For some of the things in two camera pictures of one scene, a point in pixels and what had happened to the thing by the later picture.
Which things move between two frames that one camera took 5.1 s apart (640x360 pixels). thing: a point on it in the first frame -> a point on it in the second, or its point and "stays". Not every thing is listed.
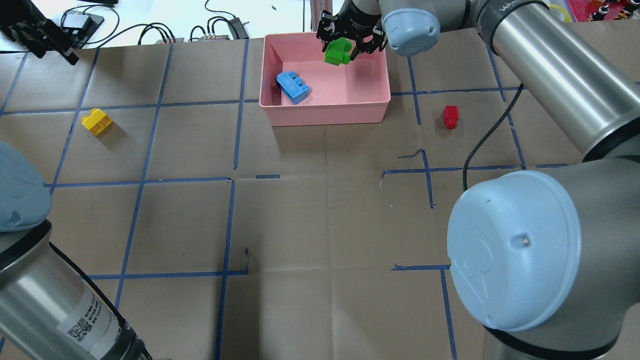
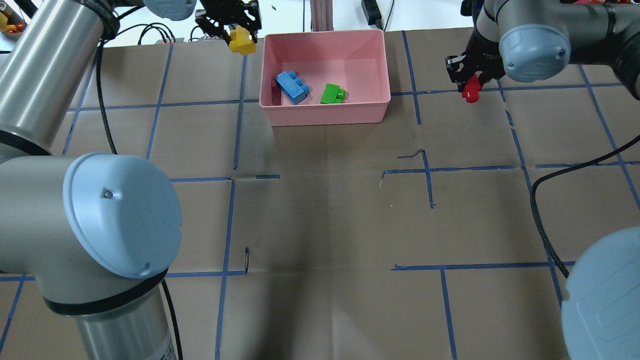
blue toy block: x=292 y=86 stays
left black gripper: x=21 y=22 -> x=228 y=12
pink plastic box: x=298 y=88 stays
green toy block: x=339 y=52 -> x=332 y=94
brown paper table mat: x=216 y=235 stays
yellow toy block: x=96 y=121 -> x=240 y=41
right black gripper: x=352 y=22 -> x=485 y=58
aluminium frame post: x=316 y=7 stays
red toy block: x=450 y=115 -> x=471 y=91
